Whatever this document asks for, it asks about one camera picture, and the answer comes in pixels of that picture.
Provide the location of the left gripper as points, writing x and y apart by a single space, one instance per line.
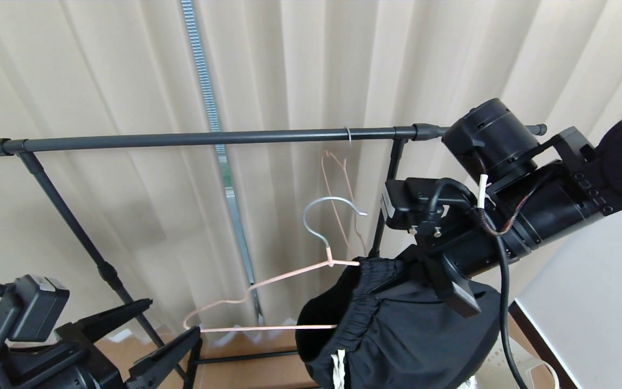
46 367

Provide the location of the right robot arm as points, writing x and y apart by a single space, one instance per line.
559 200

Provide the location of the white laundry basket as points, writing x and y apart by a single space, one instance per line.
532 373

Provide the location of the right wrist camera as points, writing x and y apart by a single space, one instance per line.
408 202

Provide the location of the black clothes rack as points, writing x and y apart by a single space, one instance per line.
127 140

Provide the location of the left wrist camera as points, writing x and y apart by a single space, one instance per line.
30 308

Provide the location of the black shorts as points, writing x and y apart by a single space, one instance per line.
397 335

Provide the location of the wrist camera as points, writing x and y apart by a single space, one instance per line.
30 308
408 202

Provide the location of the beige curtain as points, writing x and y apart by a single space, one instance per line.
451 54

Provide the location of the pink clothes hanger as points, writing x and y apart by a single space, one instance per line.
330 258
347 136

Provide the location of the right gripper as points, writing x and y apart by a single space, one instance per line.
467 254

